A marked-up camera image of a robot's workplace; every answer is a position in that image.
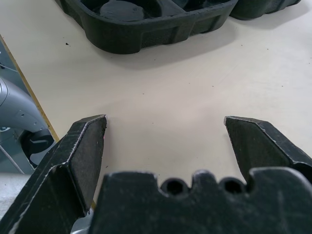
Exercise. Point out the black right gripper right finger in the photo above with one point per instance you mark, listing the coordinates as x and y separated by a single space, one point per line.
258 146

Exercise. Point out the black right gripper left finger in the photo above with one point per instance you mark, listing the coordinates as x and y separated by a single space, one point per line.
61 170

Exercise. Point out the silver robot body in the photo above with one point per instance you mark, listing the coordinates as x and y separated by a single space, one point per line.
17 107

